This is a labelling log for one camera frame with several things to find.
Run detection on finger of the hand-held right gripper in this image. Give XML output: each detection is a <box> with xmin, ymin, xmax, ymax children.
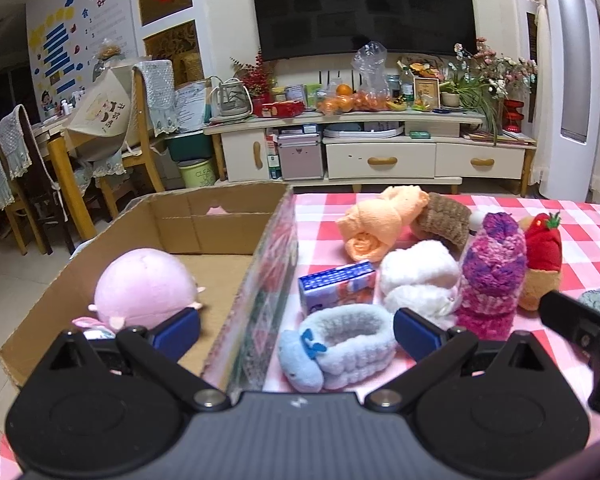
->
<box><xmin>538</xmin><ymin>290</ymin><xmax>600</xmax><ymax>358</ymax></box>

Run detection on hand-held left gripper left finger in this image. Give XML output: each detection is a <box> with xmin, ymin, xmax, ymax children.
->
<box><xmin>47</xmin><ymin>307</ymin><xmax>231</xmax><ymax>411</ymax></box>

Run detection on light green trash bin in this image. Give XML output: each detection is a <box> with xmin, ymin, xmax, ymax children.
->
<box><xmin>178</xmin><ymin>158</ymin><xmax>217</xmax><ymax>190</ymax></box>

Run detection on pink storage case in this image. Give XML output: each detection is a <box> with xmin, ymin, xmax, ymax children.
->
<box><xmin>278</xmin><ymin>133</ymin><xmax>325</xmax><ymax>181</ymax></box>

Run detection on wrapped gift basket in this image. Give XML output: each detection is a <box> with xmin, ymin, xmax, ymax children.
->
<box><xmin>94</xmin><ymin>40</ymin><xmax>123</xmax><ymax>68</ymax></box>

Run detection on cream television cabinet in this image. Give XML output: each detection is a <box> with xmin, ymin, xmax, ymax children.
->
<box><xmin>203</xmin><ymin>110</ymin><xmax>538</xmax><ymax>196</ymax></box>

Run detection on wooden dining table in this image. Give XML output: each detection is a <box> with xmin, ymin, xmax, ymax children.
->
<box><xmin>32</xmin><ymin>120</ymin><xmax>131</xmax><ymax>241</ymax></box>

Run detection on pink checked tablecloth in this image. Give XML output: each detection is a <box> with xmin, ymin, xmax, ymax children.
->
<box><xmin>0</xmin><ymin>192</ymin><xmax>600</xmax><ymax>480</ymax></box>

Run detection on white printed paper bag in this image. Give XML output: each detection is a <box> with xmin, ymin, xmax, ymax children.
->
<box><xmin>175</xmin><ymin>81</ymin><xmax>211</xmax><ymax>133</ymax></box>

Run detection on green potted plant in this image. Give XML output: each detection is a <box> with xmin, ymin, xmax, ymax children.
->
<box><xmin>437</xmin><ymin>67</ymin><xmax>501</xmax><ymax>146</ymax></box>

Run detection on colourful wall poster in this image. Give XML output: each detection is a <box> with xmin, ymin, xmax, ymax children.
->
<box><xmin>26</xmin><ymin>0</ymin><xmax>137</xmax><ymax>121</ymax></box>

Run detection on black television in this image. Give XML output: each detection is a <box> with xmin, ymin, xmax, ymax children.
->
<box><xmin>248</xmin><ymin>0</ymin><xmax>482</xmax><ymax>61</ymax></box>

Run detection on brown knit headband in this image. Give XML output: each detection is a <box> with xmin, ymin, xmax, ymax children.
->
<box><xmin>411</xmin><ymin>192</ymin><xmax>473</xmax><ymax>251</ymax></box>

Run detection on pink plush toy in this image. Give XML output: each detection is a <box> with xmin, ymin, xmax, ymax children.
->
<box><xmin>72</xmin><ymin>248</ymin><xmax>206</xmax><ymax>341</ymax></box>

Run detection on purple knit hat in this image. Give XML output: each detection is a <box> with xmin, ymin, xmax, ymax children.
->
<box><xmin>455</xmin><ymin>212</ymin><xmax>527</xmax><ymax>339</ymax></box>

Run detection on red berry branches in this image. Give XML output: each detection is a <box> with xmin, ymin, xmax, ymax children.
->
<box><xmin>230</xmin><ymin>50</ymin><xmax>276</xmax><ymax>111</ymax></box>

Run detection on red strawberry plush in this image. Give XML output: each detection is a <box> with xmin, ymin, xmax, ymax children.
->
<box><xmin>519</xmin><ymin>212</ymin><xmax>564</xmax><ymax>311</ymax></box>

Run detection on wooden dining chair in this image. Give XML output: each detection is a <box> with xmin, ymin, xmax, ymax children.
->
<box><xmin>0</xmin><ymin>105</ymin><xmax>76</xmax><ymax>256</ymax></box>
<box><xmin>0</xmin><ymin>132</ymin><xmax>23</xmax><ymax>256</ymax></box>
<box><xmin>97</xmin><ymin>60</ymin><xmax>176</xmax><ymax>206</ymax></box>

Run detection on dark green storage box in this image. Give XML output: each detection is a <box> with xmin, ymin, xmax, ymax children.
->
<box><xmin>166</xmin><ymin>130</ymin><xmax>215</xmax><ymax>163</ymax></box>

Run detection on cream cabinet drawer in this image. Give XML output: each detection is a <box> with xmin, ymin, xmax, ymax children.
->
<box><xmin>326</xmin><ymin>142</ymin><xmax>437</xmax><ymax>179</ymax></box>
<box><xmin>436</xmin><ymin>143</ymin><xmax>526</xmax><ymax>179</ymax></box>

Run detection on dried flower bouquet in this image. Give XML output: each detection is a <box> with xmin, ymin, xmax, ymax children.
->
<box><xmin>452</xmin><ymin>37</ymin><xmax>538</xmax><ymax>98</ymax></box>

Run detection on glass electric kettle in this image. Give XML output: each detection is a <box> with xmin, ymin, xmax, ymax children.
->
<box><xmin>215</xmin><ymin>77</ymin><xmax>253</xmax><ymax>118</ymax></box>

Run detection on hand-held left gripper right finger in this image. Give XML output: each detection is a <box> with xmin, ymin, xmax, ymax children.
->
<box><xmin>364</xmin><ymin>307</ymin><xmax>551</xmax><ymax>411</ymax></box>

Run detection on cardboard box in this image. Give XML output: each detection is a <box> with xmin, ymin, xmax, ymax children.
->
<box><xmin>0</xmin><ymin>181</ymin><xmax>301</xmax><ymax>401</ymax></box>

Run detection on white fluffy headband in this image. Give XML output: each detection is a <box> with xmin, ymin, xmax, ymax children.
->
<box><xmin>378</xmin><ymin>240</ymin><xmax>462</xmax><ymax>317</ymax></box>

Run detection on white oval tray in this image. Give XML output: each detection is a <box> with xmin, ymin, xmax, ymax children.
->
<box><xmin>323</xmin><ymin>122</ymin><xmax>403</xmax><ymax>140</ymax></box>

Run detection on red snack box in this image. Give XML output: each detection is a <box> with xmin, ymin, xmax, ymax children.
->
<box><xmin>261</xmin><ymin>100</ymin><xmax>306</xmax><ymax>118</ymax></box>

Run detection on white tower air conditioner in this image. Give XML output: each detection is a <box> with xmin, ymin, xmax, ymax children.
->
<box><xmin>538</xmin><ymin>0</ymin><xmax>600</xmax><ymax>206</ymax></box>

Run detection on fluffy blue whale headband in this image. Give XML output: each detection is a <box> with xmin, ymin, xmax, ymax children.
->
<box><xmin>278</xmin><ymin>304</ymin><xmax>398</xmax><ymax>393</ymax></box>

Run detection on wooden picture frame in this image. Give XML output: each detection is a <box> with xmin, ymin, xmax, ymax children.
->
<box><xmin>413</xmin><ymin>77</ymin><xmax>441</xmax><ymax>110</ymax></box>

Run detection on stack of books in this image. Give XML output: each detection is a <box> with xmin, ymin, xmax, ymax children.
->
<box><xmin>462</xmin><ymin>130</ymin><xmax>536</xmax><ymax>145</ymax></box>

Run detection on clear plastic bottle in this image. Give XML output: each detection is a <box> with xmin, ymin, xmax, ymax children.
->
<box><xmin>400</xmin><ymin>66</ymin><xmax>415</xmax><ymax>106</ymax></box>

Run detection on red vase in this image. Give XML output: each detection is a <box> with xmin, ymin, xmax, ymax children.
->
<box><xmin>501</xmin><ymin>98</ymin><xmax>524</xmax><ymax>133</ymax></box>

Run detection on beige printed tote bag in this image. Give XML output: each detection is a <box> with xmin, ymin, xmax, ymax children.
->
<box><xmin>62</xmin><ymin>67</ymin><xmax>136</xmax><ymax>161</ymax></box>

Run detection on blue tissue pack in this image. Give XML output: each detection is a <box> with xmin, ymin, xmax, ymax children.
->
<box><xmin>298</xmin><ymin>260</ymin><xmax>377</xmax><ymax>317</ymax></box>

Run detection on clear plastic bag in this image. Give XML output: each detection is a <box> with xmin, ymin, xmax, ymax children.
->
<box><xmin>351</xmin><ymin>41</ymin><xmax>392</xmax><ymax>106</ymax></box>

